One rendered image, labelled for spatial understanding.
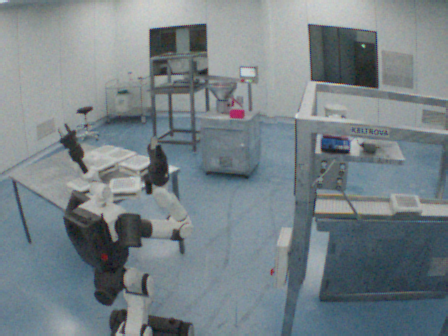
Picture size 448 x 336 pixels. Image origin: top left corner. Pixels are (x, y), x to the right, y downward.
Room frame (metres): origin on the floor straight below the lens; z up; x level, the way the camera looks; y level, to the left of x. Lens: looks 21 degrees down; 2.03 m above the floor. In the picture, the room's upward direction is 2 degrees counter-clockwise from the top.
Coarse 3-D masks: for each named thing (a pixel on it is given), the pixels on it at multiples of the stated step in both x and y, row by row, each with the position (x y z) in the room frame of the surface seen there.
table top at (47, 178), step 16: (80, 144) 4.00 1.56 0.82; (48, 160) 3.53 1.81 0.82; (64, 160) 3.50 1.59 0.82; (16, 176) 3.11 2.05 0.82; (32, 176) 3.09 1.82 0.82; (48, 176) 3.08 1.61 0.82; (64, 176) 3.06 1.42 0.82; (112, 176) 3.03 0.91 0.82; (128, 176) 3.02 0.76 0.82; (32, 192) 2.78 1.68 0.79; (48, 192) 2.72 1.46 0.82; (64, 192) 2.72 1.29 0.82; (64, 208) 2.43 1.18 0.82
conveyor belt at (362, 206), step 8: (320, 200) 2.50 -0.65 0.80; (328, 200) 2.49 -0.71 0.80; (344, 200) 2.46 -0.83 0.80; (320, 208) 2.38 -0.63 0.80; (328, 208) 2.37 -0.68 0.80; (336, 208) 2.36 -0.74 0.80; (344, 208) 2.34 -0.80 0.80; (360, 208) 2.32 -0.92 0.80; (368, 208) 2.31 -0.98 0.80; (376, 208) 2.29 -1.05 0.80; (384, 208) 2.28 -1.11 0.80; (424, 208) 2.21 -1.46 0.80; (432, 208) 2.19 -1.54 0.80; (440, 208) 2.17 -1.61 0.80
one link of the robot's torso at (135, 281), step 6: (132, 270) 1.73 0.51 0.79; (138, 270) 1.86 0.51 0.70; (126, 276) 1.63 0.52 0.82; (132, 276) 1.69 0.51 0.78; (138, 276) 1.85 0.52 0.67; (144, 276) 1.90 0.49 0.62; (126, 282) 1.61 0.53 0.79; (132, 282) 1.67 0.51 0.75; (138, 282) 1.83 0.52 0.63; (144, 282) 1.88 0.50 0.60; (126, 288) 1.87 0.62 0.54; (132, 288) 1.84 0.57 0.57; (138, 288) 1.82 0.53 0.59; (144, 288) 1.86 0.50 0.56
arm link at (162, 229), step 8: (152, 224) 1.59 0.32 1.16; (160, 224) 1.62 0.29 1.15; (168, 224) 1.65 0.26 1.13; (184, 224) 1.67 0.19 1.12; (160, 232) 1.60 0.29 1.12; (168, 232) 1.63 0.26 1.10; (176, 232) 1.64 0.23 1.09; (184, 232) 1.66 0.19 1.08; (192, 232) 1.69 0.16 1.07; (176, 240) 1.65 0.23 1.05
